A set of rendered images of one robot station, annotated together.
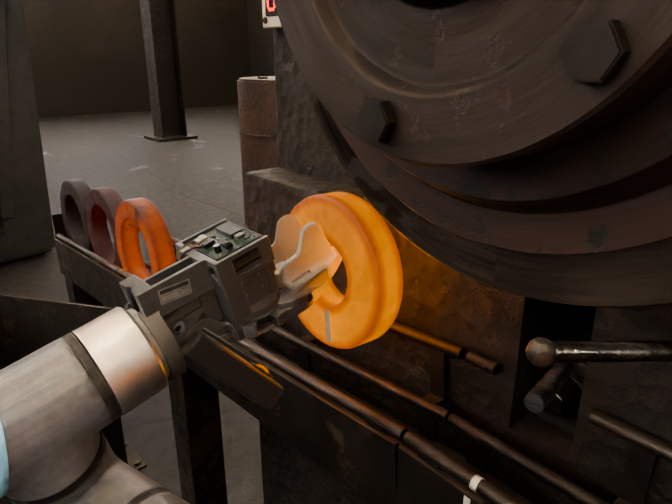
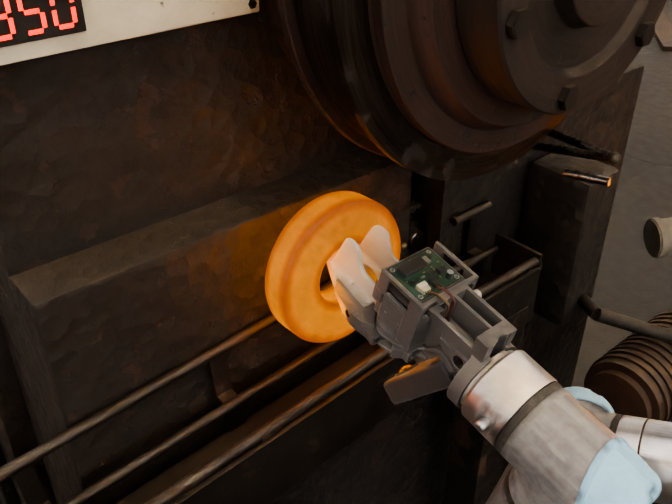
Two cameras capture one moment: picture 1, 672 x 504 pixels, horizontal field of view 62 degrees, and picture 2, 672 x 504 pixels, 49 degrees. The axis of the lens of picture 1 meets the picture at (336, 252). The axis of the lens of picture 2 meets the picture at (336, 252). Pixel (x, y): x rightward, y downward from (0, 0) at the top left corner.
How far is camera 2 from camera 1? 0.85 m
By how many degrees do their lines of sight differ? 80
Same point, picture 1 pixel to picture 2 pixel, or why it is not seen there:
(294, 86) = (35, 141)
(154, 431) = not seen: outside the picture
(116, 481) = not seen: hidden behind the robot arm
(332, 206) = (352, 208)
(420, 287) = not seen: hidden behind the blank
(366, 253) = (389, 222)
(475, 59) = (594, 47)
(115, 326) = (527, 361)
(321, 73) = (533, 84)
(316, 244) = (378, 242)
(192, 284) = (474, 307)
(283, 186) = (136, 269)
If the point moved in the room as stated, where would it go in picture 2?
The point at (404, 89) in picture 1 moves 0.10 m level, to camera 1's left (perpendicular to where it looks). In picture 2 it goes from (573, 74) to (607, 115)
